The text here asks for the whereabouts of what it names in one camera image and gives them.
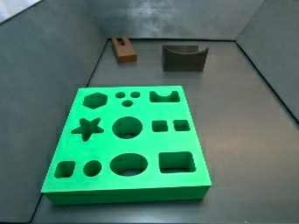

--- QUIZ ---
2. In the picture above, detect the green foam shape fixture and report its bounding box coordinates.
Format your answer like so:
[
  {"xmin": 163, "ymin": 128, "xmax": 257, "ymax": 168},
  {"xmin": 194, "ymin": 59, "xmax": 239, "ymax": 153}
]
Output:
[{"xmin": 42, "ymin": 86, "xmax": 211, "ymax": 205}]

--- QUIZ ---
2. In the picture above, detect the dark grey curved stand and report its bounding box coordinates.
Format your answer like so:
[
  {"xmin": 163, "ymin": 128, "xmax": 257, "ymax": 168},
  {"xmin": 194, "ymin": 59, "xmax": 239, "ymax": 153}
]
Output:
[{"xmin": 163, "ymin": 45, "xmax": 210, "ymax": 72}]

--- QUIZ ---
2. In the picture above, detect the brown square-circle peg object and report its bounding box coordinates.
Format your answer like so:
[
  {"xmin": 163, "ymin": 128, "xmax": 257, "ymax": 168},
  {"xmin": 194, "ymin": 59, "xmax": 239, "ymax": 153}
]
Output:
[{"xmin": 112, "ymin": 37, "xmax": 138, "ymax": 63}]

